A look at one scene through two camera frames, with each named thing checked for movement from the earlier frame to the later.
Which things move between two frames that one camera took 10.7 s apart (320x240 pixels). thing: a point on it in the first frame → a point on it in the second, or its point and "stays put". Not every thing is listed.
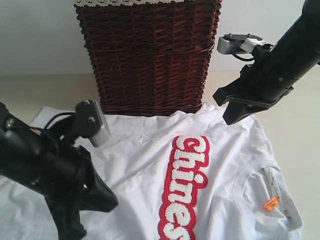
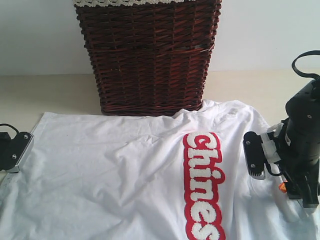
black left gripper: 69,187 → 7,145
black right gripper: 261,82 → 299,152
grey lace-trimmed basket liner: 114,2 stays put
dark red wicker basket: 149,61 stays put
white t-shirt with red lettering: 190,176 stays put
